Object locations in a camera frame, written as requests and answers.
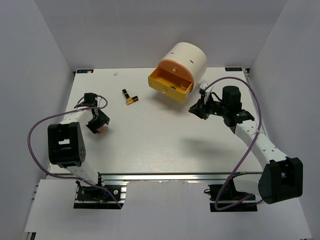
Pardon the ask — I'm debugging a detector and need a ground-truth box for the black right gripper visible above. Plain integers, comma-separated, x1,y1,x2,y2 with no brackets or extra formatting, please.
188,93,228,120

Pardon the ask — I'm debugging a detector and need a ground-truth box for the peach round powder puff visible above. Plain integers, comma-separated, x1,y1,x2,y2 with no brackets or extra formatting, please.
97,127,107,136

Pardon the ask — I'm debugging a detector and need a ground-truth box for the yellow drawer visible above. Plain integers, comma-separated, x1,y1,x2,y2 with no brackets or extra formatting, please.
148,67,194,103

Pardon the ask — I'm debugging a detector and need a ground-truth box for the orange top drawer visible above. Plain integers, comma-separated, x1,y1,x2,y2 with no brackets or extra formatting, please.
157,59,194,83

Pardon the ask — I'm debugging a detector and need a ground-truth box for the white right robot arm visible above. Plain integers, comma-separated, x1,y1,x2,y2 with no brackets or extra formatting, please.
189,84,303,204

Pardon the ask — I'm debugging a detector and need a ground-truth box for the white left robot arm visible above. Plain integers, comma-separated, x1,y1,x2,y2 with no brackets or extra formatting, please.
47,93,110,200

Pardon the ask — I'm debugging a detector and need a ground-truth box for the gold lipstick tube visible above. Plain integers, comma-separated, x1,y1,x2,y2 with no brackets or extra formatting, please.
126,96,139,105

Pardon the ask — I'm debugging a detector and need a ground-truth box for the blue right corner label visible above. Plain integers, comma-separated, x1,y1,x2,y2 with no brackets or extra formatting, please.
224,67,243,72

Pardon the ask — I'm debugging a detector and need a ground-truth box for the blue corner label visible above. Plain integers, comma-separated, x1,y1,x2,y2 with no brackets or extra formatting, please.
224,67,243,72
76,69,94,74

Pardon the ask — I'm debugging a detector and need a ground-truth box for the cream cylindrical drawer organizer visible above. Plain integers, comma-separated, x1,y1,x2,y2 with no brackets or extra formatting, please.
160,42,208,84

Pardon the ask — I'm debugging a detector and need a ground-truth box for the blue left corner label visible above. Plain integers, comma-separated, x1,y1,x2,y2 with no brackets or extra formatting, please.
76,69,94,74

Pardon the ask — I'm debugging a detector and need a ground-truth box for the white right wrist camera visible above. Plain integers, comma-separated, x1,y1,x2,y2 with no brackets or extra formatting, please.
199,80,213,104

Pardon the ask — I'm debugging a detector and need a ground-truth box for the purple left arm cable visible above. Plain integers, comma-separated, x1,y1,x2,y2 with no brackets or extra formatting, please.
27,94,124,210

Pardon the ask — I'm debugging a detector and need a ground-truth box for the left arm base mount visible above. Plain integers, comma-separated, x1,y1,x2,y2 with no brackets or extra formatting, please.
73,176,126,210

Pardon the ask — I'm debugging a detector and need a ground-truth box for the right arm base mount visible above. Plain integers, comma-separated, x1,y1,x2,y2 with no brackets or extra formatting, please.
203,180,258,213

